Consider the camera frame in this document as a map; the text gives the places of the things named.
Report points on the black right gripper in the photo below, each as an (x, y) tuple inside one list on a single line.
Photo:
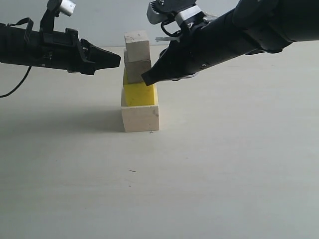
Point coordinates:
[(210, 45)]

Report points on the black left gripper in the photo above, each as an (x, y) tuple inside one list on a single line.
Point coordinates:
[(65, 51)]

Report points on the medium wooden cube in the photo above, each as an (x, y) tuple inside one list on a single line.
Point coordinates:
[(134, 70)]

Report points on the yellow cube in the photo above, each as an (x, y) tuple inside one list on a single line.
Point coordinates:
[(139, 94)]

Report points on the small wooden cube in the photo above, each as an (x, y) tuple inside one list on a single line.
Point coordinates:
[(137, 45)]

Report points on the large pale wooden cube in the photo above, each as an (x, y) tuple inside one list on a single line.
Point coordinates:
[(141, 118)]

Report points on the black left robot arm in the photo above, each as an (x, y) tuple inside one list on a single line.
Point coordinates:
[(21, 47)]

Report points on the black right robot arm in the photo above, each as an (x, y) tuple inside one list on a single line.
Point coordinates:
[(271, 24)]

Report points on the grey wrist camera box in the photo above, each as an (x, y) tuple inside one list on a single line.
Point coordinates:
[(184, 12)]

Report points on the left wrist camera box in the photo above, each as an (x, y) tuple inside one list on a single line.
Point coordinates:
[(54, 9)]

